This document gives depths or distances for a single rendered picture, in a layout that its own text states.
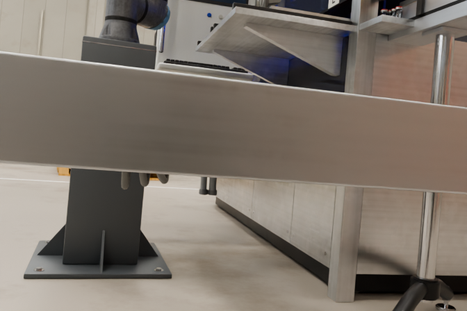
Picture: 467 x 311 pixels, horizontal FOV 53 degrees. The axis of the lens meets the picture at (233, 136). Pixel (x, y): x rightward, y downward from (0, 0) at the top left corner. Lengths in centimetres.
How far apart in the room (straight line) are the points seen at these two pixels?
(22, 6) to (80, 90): 1008
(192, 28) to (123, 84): 191
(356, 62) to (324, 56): 12
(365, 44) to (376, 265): 71
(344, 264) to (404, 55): 70
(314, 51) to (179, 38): 99
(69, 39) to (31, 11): 89
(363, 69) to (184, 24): 115
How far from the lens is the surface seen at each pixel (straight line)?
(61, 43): 1041
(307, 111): 60
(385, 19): 147
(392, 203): 162
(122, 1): 179
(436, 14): 144
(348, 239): 156
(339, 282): 159
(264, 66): 207
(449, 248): 178
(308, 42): 160
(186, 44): 243
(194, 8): 248
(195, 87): 56
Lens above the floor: 47
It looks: 1 degrees up
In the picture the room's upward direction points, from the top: 5 degrees clockwise
